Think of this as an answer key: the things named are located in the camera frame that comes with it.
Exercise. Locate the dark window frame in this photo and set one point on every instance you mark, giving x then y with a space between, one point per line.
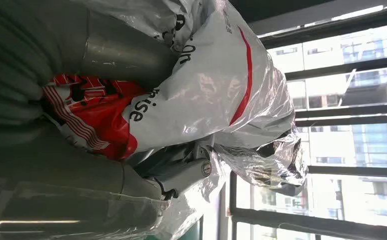
329 33

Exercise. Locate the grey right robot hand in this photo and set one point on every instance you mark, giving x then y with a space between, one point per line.
64 172

